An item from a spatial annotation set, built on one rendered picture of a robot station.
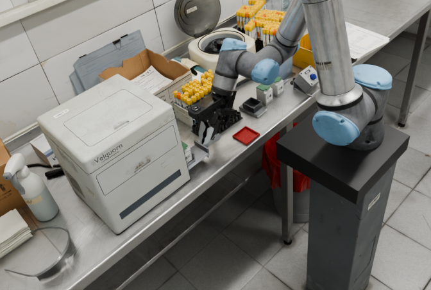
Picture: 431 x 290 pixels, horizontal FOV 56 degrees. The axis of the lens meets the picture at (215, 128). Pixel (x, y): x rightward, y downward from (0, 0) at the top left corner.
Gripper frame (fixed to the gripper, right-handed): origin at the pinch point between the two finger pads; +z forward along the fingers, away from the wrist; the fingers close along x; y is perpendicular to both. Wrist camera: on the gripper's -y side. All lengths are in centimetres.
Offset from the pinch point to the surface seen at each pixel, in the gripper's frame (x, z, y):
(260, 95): 4.5, -15.7, 29.2
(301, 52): 7, -33, 51
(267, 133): -8.5, -6.3, 21.9
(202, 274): 15, 82, 42
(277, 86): 1.7, -20.0, 34.5
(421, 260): -57, 45, 107
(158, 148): -4.5, -4.0, -22.8
